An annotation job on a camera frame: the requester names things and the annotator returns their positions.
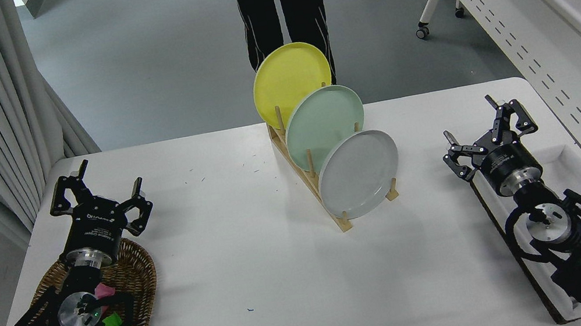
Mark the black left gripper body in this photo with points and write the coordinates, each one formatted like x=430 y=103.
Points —
x=97 y=225

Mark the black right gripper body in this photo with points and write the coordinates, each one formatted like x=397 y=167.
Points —
x=509 y=162

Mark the grey plate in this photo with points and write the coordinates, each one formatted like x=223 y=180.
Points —
x=357 y=175

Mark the wooden plate rack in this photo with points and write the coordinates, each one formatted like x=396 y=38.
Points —
x=344 y=223

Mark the pale green plate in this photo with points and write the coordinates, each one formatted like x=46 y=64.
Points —
x=319 y=123

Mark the yellow plate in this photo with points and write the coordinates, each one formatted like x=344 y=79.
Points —
x=288 y=78

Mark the white lined cardboard tray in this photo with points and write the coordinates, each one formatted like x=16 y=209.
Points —
x=496 y=211

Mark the brown wicker basket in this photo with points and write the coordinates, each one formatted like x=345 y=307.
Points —
x=132 y=278

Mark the pink snack packet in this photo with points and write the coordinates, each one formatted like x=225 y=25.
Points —
x=106 y=290

